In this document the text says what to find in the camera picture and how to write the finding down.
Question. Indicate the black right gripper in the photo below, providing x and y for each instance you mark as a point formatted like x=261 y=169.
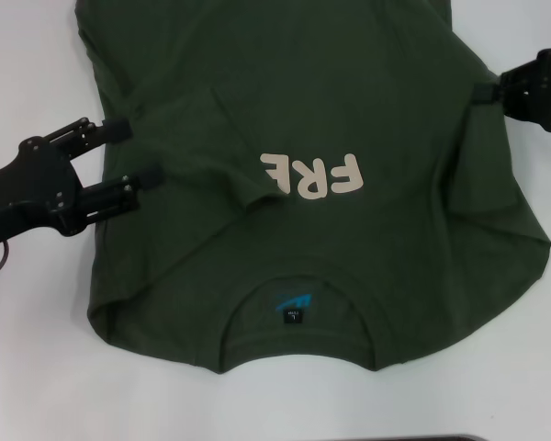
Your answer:
x=542 y=92

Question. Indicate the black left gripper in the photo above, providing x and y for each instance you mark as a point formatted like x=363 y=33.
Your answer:
x=32 y=184

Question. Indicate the dark green FREE print t-shirt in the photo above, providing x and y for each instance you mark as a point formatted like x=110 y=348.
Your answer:
x=303 y=69

